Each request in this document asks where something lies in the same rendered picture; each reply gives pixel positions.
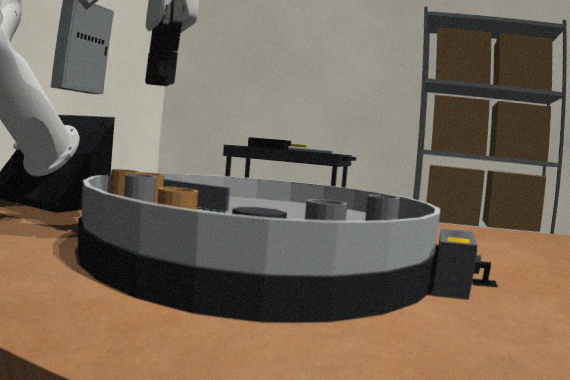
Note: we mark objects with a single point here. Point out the bronze bushing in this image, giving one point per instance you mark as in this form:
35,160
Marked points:
118,181
159,181
176,198

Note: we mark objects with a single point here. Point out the grey cylinder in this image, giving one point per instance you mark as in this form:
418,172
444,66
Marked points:
140,187
381,209
319,209

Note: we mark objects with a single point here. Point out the grey round turntable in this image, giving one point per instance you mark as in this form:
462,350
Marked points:
264,262

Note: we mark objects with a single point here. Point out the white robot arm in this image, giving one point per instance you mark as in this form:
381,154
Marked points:
25,110

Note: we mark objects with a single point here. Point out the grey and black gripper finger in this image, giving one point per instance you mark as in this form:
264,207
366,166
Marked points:
164,60
152,47

